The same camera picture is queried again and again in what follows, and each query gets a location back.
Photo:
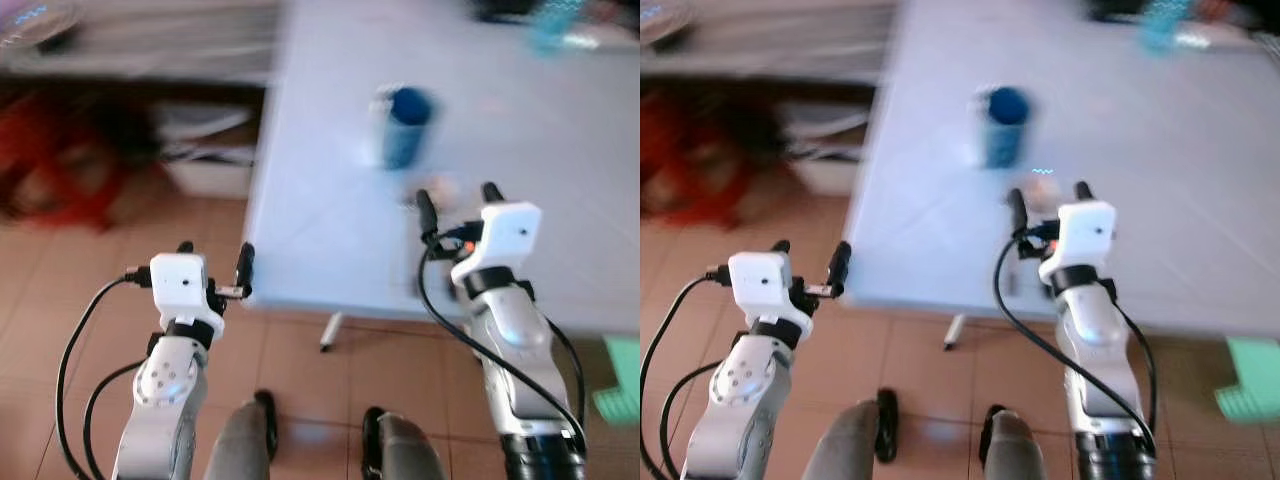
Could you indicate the grey left robot leg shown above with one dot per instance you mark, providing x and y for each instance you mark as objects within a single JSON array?
[
  {"x": 238, "y": 450},
  {"x": 840, "y": 450}
]

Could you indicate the grey right robot leg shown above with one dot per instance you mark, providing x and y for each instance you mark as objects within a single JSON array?
[
  {"x": 1025, "y": 450},
  {"x": 412, "y": 455}
]

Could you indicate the black right robot foot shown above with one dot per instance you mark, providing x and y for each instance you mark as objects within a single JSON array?
[
  {"x": 990, "y": 435},
  {"x": 372, "y": 445}
]

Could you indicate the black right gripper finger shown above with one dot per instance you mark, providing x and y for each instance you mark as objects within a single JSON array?
[
  {"x": 427, "y": 212},
  {"x": 1018, "y": 210},
  {"x": 1083, "y": 191},
  {"x": 491, "y": 193}
]

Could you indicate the black robot foot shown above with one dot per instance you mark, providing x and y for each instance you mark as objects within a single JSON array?
[
  {"x": 372, "y": 445},
  {"x": 267, "y": 420},
  {"x": 887, "y": 420},
  {"x": 990, "y": 435}
]

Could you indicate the small pale object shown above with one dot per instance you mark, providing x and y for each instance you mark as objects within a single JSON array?
[
  {"x": 447, "y": 190},
  {"x": 1043, "y": 192}
]

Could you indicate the pale round plate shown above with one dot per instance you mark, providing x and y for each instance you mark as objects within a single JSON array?
[
  {"x": 665, "y": 20},
  {"x": 35, "y": 22}
]

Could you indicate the grey robot leg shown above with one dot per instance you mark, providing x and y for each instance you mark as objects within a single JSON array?
[
  {"x": 1025, "y": 450},
  {"x": 840, "y": 450},
  {"x": 412, "y": 455},
  {"x": 238, "y": 450}
]

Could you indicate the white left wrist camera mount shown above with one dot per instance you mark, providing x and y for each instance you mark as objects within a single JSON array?
[
  {"x": 760, "y": 282},
  {"x": 180, "y": 285}
]

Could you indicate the green plastic stool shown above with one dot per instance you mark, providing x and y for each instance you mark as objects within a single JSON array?
[
  {"x": 620, "y": 385},
  {"x": 1250, "y": 380}
]

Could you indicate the blue cup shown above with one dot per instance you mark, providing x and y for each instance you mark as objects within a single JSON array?
[
  {"x": 405, "y": 130},
  {"x": 1005, "y": 130}
]

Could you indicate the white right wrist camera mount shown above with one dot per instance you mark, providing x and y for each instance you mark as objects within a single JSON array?
[
  {"x": 1085, "y": 232},
  {"x": 505, "y": 235}
]

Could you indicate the black object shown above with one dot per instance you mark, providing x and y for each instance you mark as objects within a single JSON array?
[
  {"x": 500, "y": 8},
  {"x": 1115, "y": 8}
]

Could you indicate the black left robot foot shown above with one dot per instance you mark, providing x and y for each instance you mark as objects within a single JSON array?
[
  {"x": 887, "y": 420},
  {"x": 267, "y": 420}
]

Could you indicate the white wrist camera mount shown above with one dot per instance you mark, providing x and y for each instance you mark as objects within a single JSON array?
[
  {"x": 760, "y": 282},
  {"x": 1085, "y": 232},
  {"x": 505, "y": 235},
  {"x": 180, "y": 285}
]

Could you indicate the white table leg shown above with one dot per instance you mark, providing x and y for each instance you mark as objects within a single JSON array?
[
  {"x": 956, "y": 331},
  {"x": 331, "y": 332}
]

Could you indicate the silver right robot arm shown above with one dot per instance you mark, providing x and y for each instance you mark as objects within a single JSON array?
[
  {"x": 520, "y": 350},
  {"x": 1095, "y": 350}
]

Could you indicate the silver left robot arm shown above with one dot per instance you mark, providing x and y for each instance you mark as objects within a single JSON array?
[
  {"x": 740, "y": 395},
  {"x": 165, "y": 400}
]

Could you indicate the red plastic stool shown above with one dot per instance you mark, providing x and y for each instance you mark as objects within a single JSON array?
[
  {"x": 50, "y": 160},
  {"x": 685, "y": 160}
]

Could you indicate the teal bottle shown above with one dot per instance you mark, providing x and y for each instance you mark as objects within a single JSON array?
[
  {"x": 1165, "y": 25},
  {"x": 553, "y": 25}
]

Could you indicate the grey bench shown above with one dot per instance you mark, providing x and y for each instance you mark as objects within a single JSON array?
[
  {"x": 170, "y": 45},
  {"x": 800, "y": 45}
]

